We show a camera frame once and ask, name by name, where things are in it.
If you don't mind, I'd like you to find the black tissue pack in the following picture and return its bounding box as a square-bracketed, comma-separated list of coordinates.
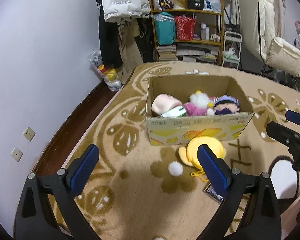
[203, 183, 223, 203]

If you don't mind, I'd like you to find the purple hair plush doll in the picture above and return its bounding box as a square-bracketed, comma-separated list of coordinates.
[213, 95, 240, 115]

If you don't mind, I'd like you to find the white fluffy plush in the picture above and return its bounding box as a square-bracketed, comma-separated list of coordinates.
[190, 90, 213, 109]

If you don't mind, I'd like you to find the magenta plush toy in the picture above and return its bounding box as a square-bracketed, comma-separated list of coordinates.
[183, 102, 215, 116]

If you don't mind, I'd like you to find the yellow round plush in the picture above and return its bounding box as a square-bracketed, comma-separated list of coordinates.
[178, 136, 226, 182]

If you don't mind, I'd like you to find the pink cylinder plush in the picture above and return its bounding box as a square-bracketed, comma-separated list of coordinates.
[151, 94, 183, 117]

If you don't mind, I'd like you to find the white trolley cart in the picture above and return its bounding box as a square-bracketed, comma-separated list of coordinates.
[222, 31, 242, 70]

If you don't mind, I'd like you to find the cardboard box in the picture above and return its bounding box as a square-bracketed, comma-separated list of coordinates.
[146, 75, 254, 146]

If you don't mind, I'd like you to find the cream recliner chair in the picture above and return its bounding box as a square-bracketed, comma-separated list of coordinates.
[237, 0, 300, 78]

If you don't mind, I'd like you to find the stack of books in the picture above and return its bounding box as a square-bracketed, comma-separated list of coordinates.
[157, 44, 178, 61]

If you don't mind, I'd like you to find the red gift bag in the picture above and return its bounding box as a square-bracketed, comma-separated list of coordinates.
[175, 15, 196, 41]

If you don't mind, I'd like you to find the black box with 40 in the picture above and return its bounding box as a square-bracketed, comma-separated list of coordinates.
[188, 0, 204, 10]

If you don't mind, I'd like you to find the teal bag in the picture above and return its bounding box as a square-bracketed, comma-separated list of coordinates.
[153, 12, 175, 46]

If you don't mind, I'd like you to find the plastic bag of toys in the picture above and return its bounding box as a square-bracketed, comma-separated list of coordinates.
[89, 50, 122, 92]

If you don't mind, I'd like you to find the beige trench coat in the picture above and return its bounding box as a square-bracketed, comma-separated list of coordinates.
[117, 20, 143, 84]

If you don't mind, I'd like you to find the wooden shelf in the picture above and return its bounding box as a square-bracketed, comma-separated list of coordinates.
[149, 0, 224, 65]

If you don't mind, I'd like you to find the white puffer jacket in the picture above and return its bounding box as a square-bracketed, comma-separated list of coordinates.
[102, 0, 151, 24]

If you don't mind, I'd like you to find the lower wall socket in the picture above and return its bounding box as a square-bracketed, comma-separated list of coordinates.
[11, 147, 23, 162]

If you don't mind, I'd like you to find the wall socket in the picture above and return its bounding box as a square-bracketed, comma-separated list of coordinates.
[11, 147, 23, 162]
[23, 126, 36, 141]

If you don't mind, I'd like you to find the upper wall socket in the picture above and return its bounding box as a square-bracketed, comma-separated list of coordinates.
[23, 126, 36, 141]

